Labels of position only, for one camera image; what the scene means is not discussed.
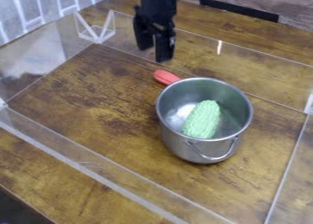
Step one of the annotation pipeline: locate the clear acrylic enclosure wall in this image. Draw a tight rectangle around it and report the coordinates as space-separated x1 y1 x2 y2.
0 10 313 224

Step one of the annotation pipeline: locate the green knitted vegetable toy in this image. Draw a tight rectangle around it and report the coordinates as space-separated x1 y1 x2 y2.
181 100 220 139

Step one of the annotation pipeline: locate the clear acrylic corner bracket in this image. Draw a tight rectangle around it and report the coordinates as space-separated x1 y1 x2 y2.
73 10 116 44

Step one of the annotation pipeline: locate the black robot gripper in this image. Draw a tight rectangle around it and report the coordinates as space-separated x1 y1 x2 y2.
133 0 176 62

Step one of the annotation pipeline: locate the silver metal pot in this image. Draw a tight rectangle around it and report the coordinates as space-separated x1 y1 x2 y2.
155 78 252 164

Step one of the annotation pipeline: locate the black strip on wall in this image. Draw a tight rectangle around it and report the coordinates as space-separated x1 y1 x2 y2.
199 0 279 23

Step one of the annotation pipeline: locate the orange plastic spoon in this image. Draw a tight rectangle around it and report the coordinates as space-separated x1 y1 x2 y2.
152 69 179 85

